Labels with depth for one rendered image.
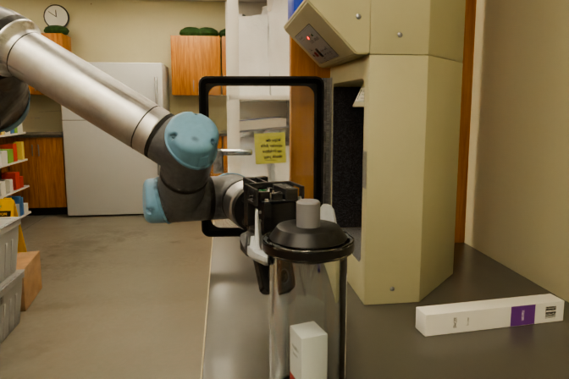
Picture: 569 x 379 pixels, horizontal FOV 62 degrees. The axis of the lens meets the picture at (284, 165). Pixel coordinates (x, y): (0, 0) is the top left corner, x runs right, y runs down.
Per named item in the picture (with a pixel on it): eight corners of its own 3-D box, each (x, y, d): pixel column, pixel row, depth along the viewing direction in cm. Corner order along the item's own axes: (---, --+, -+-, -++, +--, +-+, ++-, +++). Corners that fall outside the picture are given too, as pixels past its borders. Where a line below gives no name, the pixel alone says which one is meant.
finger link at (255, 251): (240, 219, 53) (251, 202, 62) (241, 270, 54) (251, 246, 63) (268, 219, 53) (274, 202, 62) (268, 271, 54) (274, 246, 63)
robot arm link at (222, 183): (202, 213, 87) (246, 211, 90) (218, 227, 77) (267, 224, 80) (202, 171, 86) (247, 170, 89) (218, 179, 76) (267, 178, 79)
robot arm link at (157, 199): (145, 155, 74) (213, 154, 78) (140, 194, 82) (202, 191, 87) (149, 197, 70) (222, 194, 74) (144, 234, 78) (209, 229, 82)
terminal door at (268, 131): (323, 236, 120) (324, 75, 115) (201, 237, 119) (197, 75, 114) (322, 235, 121) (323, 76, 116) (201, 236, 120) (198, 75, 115)
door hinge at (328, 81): (328, 233, 121) (329, 78, 116) (330, 235, 119) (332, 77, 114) (322, 233, 121) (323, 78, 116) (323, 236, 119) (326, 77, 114)
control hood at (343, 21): (329, 68, 116) (330, 25, 115) (370, 54, 84) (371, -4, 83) (283, 67, 115) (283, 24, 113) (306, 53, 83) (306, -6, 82)
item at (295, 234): (361, 262, 54) (363, 205, 53) (287, 272, 50) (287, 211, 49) (324, 240, 62) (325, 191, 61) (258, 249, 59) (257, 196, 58)
